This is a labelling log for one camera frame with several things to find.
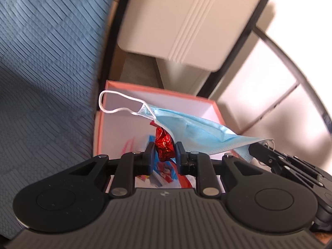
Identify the red tea packet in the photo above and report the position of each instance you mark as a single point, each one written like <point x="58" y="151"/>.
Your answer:
<point x="164" y="143"/>

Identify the blue snack wrapper bag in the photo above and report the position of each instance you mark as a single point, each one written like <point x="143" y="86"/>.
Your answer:
<point x="163" y="171"/>

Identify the white paper towel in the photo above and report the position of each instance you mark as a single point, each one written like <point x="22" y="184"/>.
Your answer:
<point x="154" y="183"/>

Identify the pink feather toy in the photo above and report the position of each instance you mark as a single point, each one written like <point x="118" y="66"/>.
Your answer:
<point x="128" y="147"/>

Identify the pink cardboard box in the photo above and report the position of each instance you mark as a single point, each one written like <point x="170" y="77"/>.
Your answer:
<point x="121" y="130"/>

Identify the blue face mask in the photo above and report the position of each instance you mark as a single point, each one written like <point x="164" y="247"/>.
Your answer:
<point x="195" y="133"/>

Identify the blue textured seat cushion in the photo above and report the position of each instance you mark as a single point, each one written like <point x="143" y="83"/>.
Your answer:
<point x="50" y="64"/>

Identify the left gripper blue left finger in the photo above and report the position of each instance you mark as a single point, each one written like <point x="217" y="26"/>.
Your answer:
<point x="144" y="161"/>

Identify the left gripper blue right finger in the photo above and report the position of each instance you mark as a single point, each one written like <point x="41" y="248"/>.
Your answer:
<point x="186" y="161"/>

